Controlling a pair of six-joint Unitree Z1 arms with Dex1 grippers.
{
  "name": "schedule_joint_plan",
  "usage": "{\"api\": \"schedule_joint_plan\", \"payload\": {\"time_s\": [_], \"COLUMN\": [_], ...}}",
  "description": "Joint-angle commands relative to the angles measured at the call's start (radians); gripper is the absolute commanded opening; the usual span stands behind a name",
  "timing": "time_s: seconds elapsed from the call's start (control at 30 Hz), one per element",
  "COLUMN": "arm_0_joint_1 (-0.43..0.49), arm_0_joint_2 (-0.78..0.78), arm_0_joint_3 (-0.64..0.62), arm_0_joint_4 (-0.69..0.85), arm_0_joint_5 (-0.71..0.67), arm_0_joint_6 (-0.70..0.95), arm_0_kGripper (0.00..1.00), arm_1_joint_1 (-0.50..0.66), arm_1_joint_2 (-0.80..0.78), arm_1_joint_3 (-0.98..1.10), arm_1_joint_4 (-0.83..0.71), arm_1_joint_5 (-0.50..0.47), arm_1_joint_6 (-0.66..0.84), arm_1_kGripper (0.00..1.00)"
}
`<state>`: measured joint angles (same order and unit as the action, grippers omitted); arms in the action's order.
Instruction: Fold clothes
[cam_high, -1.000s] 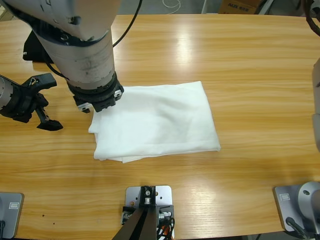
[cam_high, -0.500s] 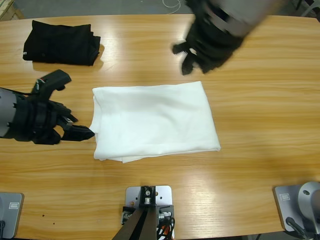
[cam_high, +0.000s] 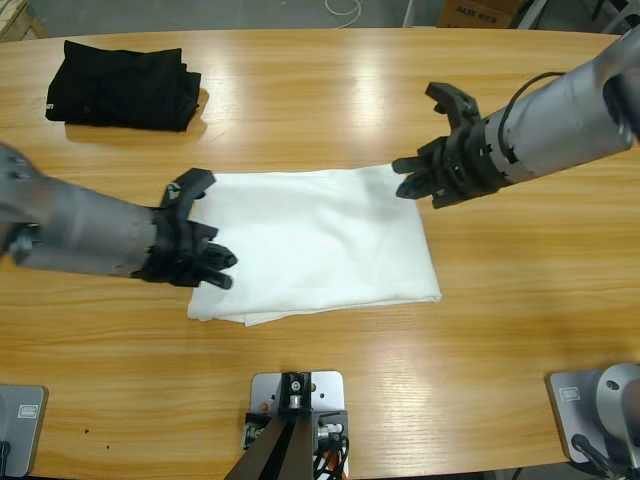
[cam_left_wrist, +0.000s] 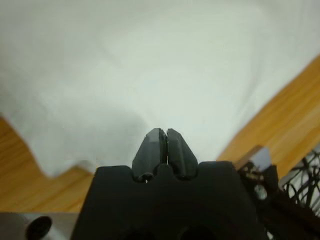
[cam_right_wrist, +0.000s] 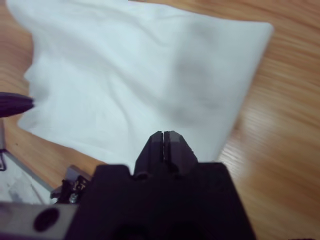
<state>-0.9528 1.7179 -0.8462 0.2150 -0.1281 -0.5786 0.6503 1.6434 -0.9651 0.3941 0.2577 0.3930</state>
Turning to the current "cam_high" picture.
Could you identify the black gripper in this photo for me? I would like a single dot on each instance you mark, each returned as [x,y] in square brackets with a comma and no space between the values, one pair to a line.
[175,250]
[470,165]

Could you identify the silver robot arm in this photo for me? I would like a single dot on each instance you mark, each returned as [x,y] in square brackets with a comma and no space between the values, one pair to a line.
[560,120]
[75,230]

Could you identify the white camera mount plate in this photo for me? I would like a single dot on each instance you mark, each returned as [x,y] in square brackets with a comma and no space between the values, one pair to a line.
[327,387]

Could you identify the wooden crate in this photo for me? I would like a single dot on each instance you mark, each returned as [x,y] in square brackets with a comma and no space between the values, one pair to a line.
[17,17]

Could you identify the dark camera post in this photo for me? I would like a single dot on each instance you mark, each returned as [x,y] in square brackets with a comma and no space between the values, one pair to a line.
[280,450]

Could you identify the black clamp block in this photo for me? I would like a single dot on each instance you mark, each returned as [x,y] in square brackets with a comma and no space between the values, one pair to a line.
[332,417]

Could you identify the black garment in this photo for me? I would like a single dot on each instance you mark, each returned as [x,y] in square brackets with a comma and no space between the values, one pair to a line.
[100,85]

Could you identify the white plastic chair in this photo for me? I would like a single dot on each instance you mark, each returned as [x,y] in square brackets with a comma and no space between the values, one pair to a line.
[575,15]

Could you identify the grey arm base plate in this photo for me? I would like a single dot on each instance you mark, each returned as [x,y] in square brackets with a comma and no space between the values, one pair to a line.
[20,430]
[567,415]

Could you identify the white t-shirt with black logo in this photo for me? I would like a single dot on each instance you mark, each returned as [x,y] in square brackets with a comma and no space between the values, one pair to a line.
[320,240]

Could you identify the cardboard box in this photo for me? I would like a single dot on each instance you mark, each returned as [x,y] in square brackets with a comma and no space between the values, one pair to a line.
[475,12]

